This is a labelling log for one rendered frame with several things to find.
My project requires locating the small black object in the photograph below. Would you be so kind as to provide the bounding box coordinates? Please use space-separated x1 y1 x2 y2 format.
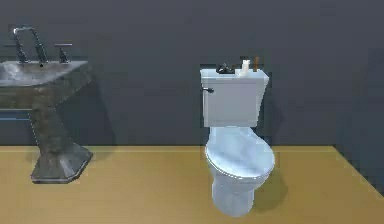
215 63 234 75

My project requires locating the grey pedestal sink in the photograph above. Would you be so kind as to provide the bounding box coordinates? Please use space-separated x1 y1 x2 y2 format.
0 59 94 185

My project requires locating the small white bottle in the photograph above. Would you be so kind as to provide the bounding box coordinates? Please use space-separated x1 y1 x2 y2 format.
235 59 252 77

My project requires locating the grey sink faucet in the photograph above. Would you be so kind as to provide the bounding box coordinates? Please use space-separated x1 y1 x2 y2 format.
3 25 74 65

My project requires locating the white toilet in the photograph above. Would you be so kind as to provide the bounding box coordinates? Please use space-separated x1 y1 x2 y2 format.
199 67 277 218

